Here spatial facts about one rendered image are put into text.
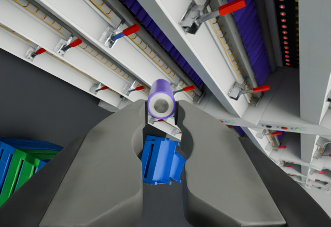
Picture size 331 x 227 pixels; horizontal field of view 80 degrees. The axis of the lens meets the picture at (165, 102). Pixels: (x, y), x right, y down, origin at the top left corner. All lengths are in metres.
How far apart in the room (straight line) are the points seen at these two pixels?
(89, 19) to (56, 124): 0.67
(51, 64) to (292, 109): 0.81
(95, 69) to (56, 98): 0.38
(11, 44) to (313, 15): 0.77
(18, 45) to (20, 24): 0.20
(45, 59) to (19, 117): 0.27
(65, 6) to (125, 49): 0.15
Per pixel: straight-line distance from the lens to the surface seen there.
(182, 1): 0.34
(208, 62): 0.42
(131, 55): 0.51
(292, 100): 0.69
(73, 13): 0.44
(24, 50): 0.82
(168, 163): 1.55
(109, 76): 0.72
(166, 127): 1.34
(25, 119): 0.99
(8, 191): 0.72
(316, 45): 0.36
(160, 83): 0.15
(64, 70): 0.86
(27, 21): 0.62
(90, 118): 1.12
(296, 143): 1.37
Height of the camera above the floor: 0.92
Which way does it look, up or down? 35 degrees down
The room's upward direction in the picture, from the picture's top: 93 degrees clockwise
